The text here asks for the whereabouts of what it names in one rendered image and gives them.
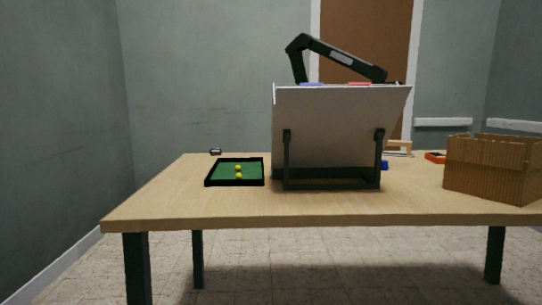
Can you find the green tray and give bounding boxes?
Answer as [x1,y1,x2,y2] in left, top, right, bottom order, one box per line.
[204,157,265,187]

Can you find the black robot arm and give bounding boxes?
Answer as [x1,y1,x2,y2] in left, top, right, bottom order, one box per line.
[285,33,396,85]

